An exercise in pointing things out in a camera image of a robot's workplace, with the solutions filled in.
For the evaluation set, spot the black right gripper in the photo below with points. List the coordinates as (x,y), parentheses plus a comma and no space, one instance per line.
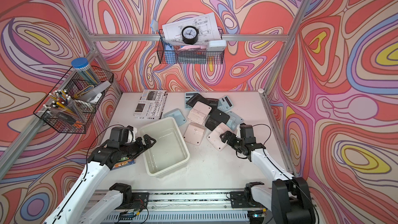
(227,134)

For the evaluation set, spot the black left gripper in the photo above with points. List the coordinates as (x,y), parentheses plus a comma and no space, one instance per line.
(142,147)

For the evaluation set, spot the black calculator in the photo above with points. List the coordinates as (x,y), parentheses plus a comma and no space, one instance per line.
(199,98)
(216,118)

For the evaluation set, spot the colourful treehouse book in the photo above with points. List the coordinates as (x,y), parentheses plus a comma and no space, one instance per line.
(124,162)

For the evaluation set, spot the teal calculator with display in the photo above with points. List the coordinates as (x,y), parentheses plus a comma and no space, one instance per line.
(225,104)

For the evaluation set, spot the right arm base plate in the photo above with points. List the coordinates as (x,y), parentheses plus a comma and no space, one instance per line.
(245,199)

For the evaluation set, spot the black wire side basket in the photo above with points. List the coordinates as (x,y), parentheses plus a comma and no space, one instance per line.
(72,83)

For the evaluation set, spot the blue lid pencil jar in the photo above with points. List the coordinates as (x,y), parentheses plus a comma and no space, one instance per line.
(85,70)

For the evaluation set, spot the teal calculator at back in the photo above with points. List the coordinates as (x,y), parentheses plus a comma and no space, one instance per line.
(187,97)

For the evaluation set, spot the black round clock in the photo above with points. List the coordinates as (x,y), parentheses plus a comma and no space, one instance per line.
(190,35)

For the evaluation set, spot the cream plastic storage box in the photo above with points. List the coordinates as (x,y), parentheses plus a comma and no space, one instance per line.
(169,153)

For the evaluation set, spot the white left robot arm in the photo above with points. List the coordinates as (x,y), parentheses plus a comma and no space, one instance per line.
(122,142)

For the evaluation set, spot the white box in side basket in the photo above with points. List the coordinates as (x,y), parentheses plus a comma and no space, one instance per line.
(95,93)

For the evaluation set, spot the white paper drawing sheet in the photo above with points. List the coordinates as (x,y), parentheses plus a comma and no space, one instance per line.
(206,24)

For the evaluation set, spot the light blue calculator face down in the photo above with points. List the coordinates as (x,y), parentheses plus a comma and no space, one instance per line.
(177,115)

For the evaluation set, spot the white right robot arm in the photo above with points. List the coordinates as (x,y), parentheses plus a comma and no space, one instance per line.
(286,196)

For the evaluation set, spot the blue calculator under pile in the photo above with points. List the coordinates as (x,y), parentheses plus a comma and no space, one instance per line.
(234,121)

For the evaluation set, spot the pink calculator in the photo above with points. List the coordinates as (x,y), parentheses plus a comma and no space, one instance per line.
(199,113)
(214,136)
(194,134)

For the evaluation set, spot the clear cup of pens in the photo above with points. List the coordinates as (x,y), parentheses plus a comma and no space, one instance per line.
(64,108)

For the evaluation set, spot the design weekly magazine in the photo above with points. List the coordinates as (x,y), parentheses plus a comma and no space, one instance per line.
(151,104)

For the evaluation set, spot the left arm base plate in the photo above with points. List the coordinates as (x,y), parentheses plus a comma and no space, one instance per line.
(135,200)

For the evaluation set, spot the white device in basket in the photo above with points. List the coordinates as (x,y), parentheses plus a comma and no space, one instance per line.
(216,46)

